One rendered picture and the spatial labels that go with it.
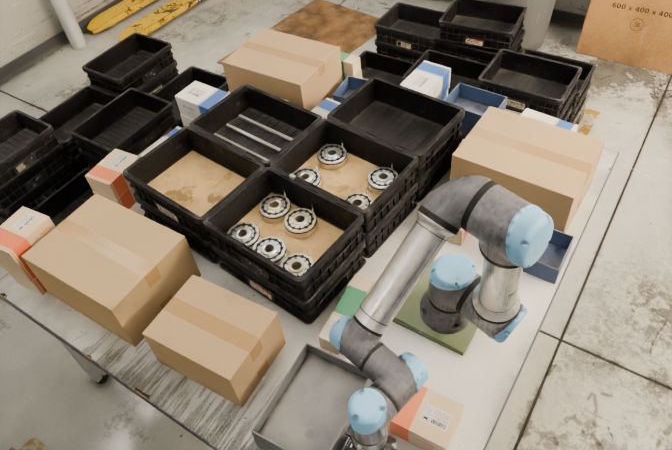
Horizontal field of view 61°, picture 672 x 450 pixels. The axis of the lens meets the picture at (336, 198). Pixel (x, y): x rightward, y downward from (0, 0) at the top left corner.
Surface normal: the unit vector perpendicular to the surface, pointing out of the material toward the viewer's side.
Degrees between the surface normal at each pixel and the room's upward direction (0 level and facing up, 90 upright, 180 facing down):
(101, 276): 0
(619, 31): 73
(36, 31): 90
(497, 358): 0
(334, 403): 0
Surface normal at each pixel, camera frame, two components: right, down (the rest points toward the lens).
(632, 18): -0.54, 0.43
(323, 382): -0.08, -0.69
